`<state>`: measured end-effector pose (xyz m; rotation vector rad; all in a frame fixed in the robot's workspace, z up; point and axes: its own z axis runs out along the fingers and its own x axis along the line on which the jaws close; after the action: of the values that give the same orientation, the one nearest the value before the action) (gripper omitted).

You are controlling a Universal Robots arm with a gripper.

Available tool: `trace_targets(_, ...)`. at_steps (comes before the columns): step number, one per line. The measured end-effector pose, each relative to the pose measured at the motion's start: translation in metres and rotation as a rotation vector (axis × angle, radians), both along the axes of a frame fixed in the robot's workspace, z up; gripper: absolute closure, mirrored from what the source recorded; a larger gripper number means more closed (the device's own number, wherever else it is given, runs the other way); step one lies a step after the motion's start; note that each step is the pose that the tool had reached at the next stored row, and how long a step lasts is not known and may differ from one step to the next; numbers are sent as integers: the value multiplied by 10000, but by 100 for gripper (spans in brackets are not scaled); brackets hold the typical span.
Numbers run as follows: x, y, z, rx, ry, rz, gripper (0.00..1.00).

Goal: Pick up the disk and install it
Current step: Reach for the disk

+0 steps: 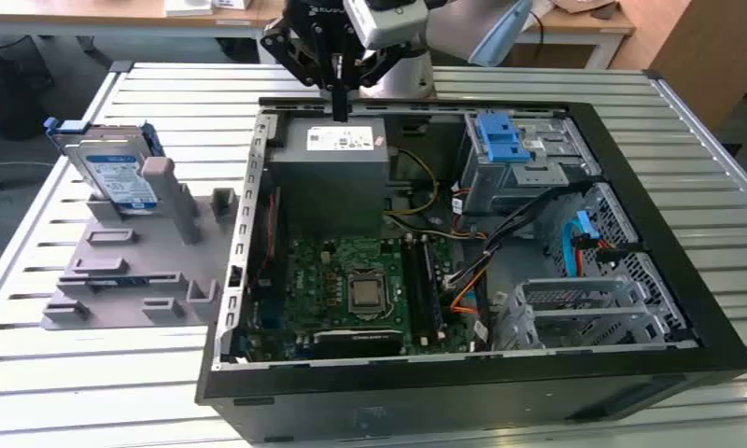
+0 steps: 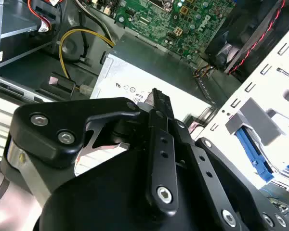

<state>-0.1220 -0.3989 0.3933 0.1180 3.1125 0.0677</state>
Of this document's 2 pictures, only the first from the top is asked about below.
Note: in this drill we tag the small white box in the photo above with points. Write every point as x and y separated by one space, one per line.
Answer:
229 4

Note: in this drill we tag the silver CPU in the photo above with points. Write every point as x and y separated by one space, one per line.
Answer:
367 295

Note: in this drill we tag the wooden desk white frame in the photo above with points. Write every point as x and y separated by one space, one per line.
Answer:
149 14

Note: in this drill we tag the green motherboard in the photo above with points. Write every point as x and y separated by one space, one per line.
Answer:
310 280

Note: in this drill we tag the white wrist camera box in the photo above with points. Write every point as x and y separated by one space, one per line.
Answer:
385 25

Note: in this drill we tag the RAM stick with blue label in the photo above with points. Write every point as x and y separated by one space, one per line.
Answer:
117 282

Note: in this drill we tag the brown cardboard piece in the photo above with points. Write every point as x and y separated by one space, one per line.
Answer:
575 5

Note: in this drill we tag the black graphics card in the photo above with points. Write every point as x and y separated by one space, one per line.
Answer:
357 343

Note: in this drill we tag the grey plastic parts rack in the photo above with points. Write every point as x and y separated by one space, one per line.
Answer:
136 261

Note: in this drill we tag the hard disk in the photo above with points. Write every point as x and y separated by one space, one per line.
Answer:
121 182

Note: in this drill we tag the grey power supply unit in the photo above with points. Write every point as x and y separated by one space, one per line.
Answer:
329 196

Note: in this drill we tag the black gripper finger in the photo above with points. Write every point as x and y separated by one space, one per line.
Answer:
368 74
301 67

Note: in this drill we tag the blue plastic drive latch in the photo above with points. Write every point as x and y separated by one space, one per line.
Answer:
497 135

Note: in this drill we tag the metal optical drive cage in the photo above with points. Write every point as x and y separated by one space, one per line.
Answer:
491 186

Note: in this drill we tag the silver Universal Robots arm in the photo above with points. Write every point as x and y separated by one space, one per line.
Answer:
397 79

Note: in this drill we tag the black open PC case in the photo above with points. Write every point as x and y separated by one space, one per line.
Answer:
411 410

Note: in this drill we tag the black RAM slot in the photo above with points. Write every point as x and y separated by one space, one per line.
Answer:
417 289

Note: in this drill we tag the metal disk bay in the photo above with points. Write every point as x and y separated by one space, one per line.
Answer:
591 312

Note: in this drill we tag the large white box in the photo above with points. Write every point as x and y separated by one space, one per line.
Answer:
189 7

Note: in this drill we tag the wooden cabinet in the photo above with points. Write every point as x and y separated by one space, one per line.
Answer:
710 56

